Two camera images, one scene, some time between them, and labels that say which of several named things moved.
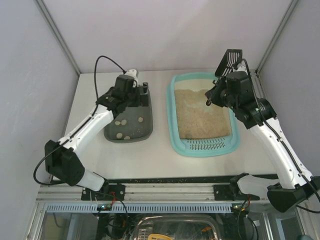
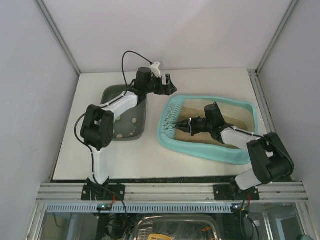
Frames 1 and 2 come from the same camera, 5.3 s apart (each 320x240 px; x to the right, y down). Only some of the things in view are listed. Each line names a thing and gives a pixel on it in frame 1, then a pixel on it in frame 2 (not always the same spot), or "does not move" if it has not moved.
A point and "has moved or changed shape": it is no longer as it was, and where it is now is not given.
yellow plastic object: x=158 y=236 does not move
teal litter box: x=195 y=128 has moved or changed shape
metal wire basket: x=178 y=227 does not move
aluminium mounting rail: x=53 y=193 does not move
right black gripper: x=217 y=87 → x=190 y=126
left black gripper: x=137 y=92 → x=163 y=85
